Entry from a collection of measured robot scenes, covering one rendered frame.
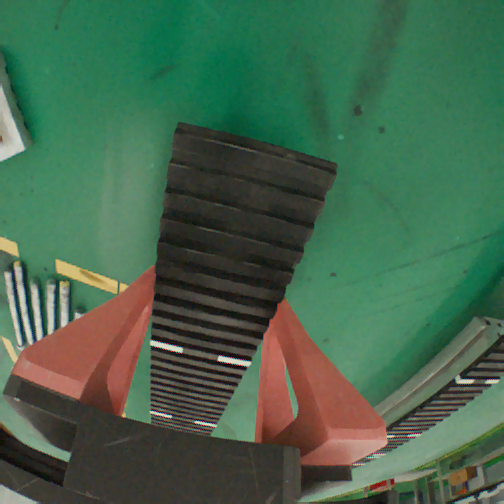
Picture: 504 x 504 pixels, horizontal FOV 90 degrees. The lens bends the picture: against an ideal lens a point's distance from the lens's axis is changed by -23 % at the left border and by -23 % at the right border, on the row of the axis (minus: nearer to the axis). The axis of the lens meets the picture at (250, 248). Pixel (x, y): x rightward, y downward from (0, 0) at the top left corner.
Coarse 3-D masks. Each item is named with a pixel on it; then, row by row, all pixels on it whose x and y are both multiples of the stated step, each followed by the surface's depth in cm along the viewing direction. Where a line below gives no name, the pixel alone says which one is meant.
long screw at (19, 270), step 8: (16, 264) 17; (16, 272) 17; (16, 280) 17; (24, 280) 18; (24, 288) 18; (24, 296) 18; (24, 304) 19; (24, 312) 19; (24, 320) 20; (32, 336) 22
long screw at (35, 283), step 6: (36, 282) 18; (36, 288) 18; (36, 294) 18; (36, 300) 18; (36, 306) 19; (36, 312) 19; (36, 318) 20; (36, 324) 20; (36, 330) 21; (42, 330) 21; (42, 336) 21
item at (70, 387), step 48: (144, 288) 11; (48, 336) 7; (96, 336) 8; (144, 336) 13; (48, 384) 6; (96, 384) 7; (48, 432) 6; (96, 432) 5; (144, 432) 6; (96, 480) 4; (144, 480) 5; (192, 480) 5; (240, 480) 5; (288, 480) 6
